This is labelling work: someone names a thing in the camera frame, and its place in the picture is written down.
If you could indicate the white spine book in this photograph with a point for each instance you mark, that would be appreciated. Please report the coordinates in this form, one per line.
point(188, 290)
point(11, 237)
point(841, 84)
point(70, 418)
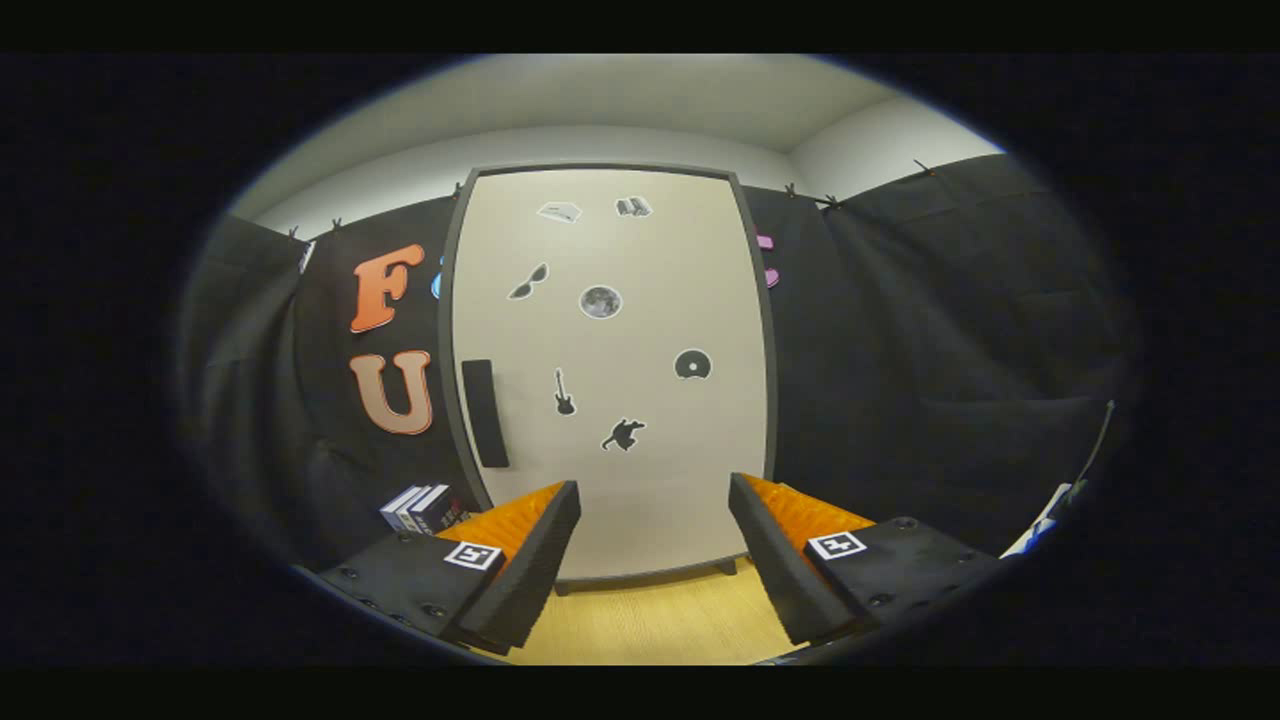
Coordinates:
point(395, 508)
point(415, 510)

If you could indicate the black backdrop cloth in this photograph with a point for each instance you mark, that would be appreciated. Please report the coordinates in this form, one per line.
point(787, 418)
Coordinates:
point(900, 380)

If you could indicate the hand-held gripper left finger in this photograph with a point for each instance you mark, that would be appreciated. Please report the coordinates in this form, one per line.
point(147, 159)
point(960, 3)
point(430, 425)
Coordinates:
point(532, 570)

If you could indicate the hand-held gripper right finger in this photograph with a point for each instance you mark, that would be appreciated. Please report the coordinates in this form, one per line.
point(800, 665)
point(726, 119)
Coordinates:
point(775, 570)

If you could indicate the white side table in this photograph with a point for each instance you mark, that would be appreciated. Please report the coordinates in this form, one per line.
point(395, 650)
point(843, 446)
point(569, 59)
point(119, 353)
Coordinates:
point(1035, 535)

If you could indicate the dark cover book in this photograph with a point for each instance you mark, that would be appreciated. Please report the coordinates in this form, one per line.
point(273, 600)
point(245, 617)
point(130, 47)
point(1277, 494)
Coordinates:
point(445, 512)

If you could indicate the black stand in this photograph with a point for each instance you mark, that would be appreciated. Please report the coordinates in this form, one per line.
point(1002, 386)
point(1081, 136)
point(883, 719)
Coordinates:
point(1075, 492)

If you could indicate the dark grey cabinet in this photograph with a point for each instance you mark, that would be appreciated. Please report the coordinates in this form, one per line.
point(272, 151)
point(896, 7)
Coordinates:
point(771, 400)

